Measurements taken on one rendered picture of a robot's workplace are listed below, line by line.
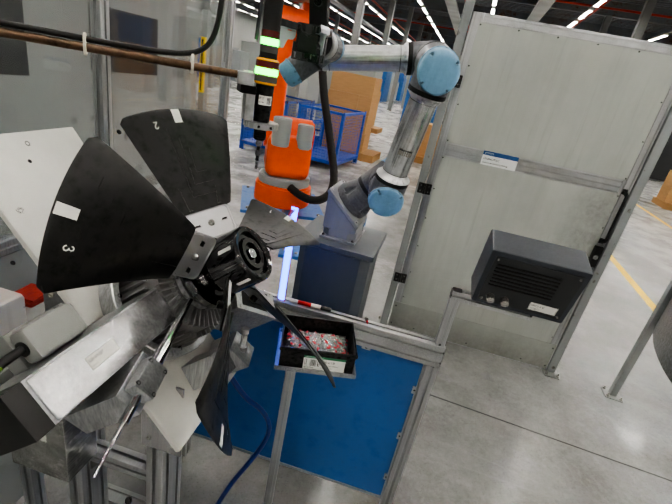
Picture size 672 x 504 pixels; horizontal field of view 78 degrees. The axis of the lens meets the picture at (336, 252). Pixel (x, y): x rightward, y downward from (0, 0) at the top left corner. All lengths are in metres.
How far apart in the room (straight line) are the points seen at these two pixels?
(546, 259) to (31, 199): 1.18
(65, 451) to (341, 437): 0.92
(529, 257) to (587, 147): 1.60
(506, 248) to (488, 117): 1.51
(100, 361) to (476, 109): 2.29
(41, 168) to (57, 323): 0.36
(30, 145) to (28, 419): 0.55
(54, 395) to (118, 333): 0.14
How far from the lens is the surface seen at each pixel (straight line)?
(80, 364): 0.74
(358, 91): 8.84
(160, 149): 0.95
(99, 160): 0.70
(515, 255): 1.20
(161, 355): 0.78
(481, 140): 2.64
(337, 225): 1.56
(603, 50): 2.74
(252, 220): 1.10
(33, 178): 0.99
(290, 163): 4.77
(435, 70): 1.26
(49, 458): 1.23
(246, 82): 0.86
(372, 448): 1.71
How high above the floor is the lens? 1.58
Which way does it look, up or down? 23 degrees down
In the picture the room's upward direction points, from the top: 11 degrees clockwise
